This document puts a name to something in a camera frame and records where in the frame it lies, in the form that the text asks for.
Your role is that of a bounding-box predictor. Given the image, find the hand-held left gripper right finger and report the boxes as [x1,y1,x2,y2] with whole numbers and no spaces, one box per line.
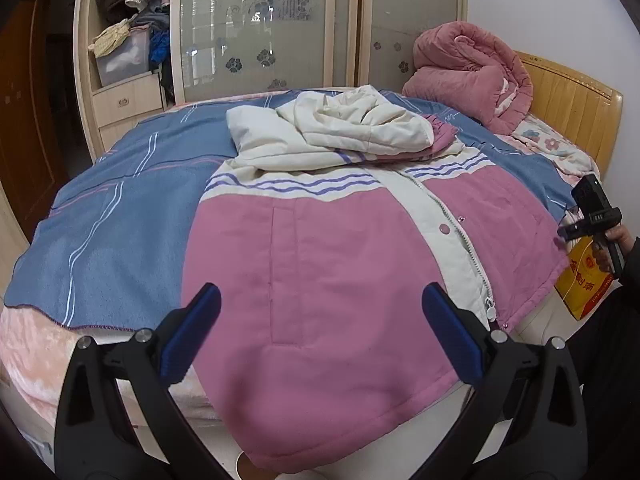
[421,282,588,480]

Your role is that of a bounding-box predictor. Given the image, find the rolled pink quilt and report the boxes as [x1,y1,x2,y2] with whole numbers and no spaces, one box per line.
[401,21,533,135]

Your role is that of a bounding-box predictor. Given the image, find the floral pillow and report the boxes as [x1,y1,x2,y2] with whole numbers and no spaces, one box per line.
[510,112,596,186]

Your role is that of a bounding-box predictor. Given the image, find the frosted glass wardrobe door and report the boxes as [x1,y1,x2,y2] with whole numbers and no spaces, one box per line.
[357,0,468,93]
[170,0,358,106]

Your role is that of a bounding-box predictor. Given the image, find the cream wardrobe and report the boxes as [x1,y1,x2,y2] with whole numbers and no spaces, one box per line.
[72,0,468,161]

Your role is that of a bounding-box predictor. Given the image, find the wooden headboard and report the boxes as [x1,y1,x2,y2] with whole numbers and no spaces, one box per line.
[512,50,625,181]

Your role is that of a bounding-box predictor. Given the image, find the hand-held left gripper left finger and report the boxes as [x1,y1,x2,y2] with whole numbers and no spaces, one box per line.
[54,282,222,480]

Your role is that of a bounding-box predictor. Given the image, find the person's right forearm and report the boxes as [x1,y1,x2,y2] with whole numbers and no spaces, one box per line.
[572,260,640,463]

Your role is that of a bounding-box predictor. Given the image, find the grey clothes pile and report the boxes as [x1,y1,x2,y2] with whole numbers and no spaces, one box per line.
[131,7,168,31]

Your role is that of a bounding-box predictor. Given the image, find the brown wooden door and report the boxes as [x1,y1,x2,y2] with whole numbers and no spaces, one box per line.
[0,0,76,221]

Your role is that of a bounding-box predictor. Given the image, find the person's right hand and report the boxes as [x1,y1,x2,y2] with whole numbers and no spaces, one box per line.
[592,224,637,273]

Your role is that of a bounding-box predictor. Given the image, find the cream wardrobe drawer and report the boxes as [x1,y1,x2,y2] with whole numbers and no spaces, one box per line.
[98,120,166,153]
[92,77,166,128]

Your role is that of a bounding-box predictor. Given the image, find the yellow paper bag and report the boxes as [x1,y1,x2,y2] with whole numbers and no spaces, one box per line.
[554,237,616,322]

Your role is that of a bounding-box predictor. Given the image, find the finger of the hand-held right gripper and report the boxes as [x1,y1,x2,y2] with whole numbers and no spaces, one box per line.
[557,222,596,242]

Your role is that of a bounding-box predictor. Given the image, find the pink and white jacket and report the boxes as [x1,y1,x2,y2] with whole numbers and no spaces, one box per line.
[181,85,571,471]

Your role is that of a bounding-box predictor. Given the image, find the blue plaid blanket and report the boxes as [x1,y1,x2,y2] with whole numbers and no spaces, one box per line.
[2,89,581,331]

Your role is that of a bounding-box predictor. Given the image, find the blue garment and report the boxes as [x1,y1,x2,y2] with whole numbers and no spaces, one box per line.
[148,30,171,68]

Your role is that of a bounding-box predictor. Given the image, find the beige crumpled cloth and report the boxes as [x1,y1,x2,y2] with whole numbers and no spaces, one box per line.
[88,19,133,58]

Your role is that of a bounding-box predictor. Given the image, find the translucent storage box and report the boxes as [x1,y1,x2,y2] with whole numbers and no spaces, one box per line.
[95,30,153,87]

